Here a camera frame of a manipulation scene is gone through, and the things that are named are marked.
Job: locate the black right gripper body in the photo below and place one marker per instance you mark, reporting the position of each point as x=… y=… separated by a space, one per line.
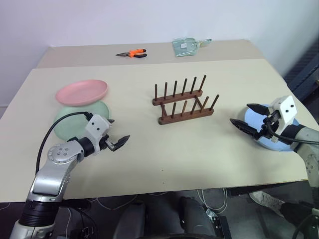
x=270 y=124

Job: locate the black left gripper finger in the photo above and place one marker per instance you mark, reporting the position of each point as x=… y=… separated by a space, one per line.
x=111 y=121
x=122 y=142

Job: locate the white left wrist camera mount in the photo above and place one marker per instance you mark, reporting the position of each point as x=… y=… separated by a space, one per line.
x=96 y=127

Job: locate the clear green plastic bag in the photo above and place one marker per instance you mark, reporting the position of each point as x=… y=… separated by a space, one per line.
x=184 y=46

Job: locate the wooden dish rack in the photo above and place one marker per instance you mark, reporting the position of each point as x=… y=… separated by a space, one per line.
x=184 y=109

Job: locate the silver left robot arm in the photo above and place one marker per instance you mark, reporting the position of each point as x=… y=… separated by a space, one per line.
x=53 y=174

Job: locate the green plate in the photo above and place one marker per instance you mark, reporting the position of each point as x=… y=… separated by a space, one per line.
x=71 y=122

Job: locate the black ribbed case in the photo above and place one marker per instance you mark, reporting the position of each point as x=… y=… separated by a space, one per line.
x=305 y=72

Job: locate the grey rounded shape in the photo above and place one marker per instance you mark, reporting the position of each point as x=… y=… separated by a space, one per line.
x=130 y=221

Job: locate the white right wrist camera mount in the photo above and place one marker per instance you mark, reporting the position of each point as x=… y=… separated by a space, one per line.
x=286 y=109

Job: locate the pink plate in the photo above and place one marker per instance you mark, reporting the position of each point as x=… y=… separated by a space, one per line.
x=82 y=91

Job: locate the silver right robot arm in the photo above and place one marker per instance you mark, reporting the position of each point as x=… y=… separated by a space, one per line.
x=310 y=152

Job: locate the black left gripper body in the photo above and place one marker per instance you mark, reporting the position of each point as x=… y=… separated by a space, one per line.
x=103 y=144

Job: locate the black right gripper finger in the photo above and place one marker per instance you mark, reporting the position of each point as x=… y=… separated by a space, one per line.
x=258 y=108
x=245 y=127

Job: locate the white shoe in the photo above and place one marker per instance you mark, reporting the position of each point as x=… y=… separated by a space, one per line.
x=266 y=200

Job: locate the dark rounded shape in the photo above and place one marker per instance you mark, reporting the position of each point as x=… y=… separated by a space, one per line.
x=174 y=216

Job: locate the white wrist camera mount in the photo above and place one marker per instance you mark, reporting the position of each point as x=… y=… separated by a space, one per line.
x=286 y=109
x=96 y=127

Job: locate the blue plate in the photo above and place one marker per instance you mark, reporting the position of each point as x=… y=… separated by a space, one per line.
x=253 y=119

